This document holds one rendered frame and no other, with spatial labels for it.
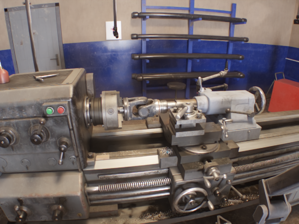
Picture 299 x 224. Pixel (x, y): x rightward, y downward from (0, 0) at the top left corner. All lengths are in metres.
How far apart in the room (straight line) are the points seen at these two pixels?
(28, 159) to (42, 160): 0.08
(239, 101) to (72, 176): 1.18
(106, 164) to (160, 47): 3.41
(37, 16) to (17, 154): 3.48
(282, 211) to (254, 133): 0.93
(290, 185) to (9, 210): 1.38
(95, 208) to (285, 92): 3.56
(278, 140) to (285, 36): 4.60
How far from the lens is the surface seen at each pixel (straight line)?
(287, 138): 1.76
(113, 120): 1.17
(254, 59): 5.45
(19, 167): 1.31
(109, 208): 1.46
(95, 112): 1.20
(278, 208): 0.73
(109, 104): 1.16
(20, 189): 1.29
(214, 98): 1.35
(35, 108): 1.06
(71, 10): 4.27
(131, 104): 1.22
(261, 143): 1.57
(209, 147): 1.18
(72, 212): 1.28
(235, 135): 1.48
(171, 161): 1.22
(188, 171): 1.12
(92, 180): 1.31
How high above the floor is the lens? 1.59
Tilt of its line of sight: 24 degrees down
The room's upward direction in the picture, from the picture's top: straight up
